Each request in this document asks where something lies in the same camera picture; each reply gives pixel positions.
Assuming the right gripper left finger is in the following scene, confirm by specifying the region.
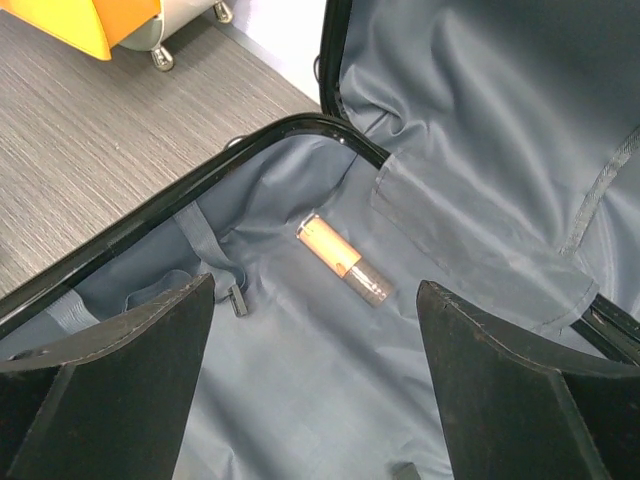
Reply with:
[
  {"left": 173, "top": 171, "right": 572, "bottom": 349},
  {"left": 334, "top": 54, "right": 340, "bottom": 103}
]
[{"left": 1, "top": 274, "right": 214, "bottom": 479}]

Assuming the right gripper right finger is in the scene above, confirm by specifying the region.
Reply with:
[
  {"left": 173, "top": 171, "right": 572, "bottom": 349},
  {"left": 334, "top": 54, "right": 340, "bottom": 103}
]
[{"left": 417, "top": 281, "right": 639, "bottom": 479}]

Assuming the white black space suitcase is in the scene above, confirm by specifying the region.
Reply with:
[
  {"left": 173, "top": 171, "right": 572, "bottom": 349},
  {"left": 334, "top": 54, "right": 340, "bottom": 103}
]
[{"left": 1, "top": 1, "right": 639, "bottom": 479}]

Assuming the round mini drawer cabinet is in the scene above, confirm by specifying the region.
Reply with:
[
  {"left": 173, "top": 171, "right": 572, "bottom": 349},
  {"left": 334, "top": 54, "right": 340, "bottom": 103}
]
[{"left": 42, "top": 0, "right": 235, "bottom": 74}]

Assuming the gold lipstick tube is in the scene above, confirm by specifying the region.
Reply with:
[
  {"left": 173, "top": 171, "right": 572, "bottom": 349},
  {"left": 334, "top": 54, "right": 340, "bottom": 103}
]
[{"left": 296, "top": 213, "right": 394, "bottom": 308}]

